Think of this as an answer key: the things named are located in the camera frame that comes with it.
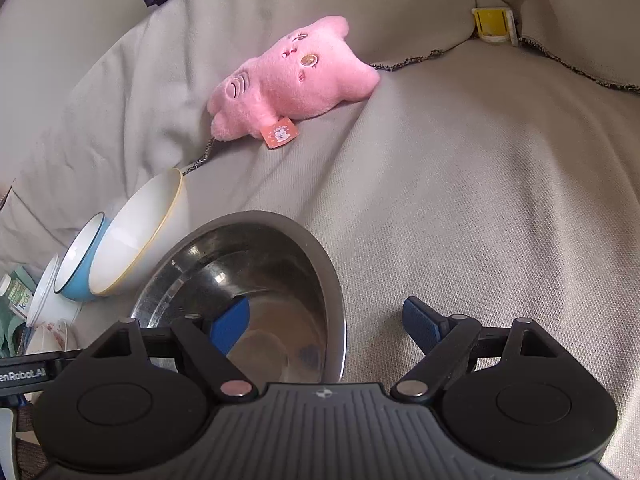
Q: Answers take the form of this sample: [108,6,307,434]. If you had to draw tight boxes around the stainless steel bowl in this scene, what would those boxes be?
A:
[130,211,348,386]

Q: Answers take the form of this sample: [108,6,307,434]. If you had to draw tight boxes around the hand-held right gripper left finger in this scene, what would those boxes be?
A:
[90,296,259,404]

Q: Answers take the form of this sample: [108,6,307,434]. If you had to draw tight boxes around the green packet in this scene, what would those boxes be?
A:
[0,265,40,357]

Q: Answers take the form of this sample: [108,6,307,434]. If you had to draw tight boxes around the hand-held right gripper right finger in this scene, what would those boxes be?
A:
[390,296,564,405]

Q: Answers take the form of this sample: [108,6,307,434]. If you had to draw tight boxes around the blue enamel bowl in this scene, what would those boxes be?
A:
[53,211,113,303]

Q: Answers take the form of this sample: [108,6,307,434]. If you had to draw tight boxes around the white plastic bowl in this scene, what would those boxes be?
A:
[27,255,81,328]

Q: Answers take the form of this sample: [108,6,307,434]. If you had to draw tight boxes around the pink plush toy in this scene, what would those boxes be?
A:
[207,16,381,151]

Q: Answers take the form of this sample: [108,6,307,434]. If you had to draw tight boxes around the yellow and white clip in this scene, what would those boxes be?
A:
[471,6,522,46]

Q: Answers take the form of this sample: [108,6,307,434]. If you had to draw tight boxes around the white floral bowl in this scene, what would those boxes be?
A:
[25,317,83,357]

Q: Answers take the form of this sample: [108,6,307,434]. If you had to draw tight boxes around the blue and yellow bowl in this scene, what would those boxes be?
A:
[89,167,188,297]

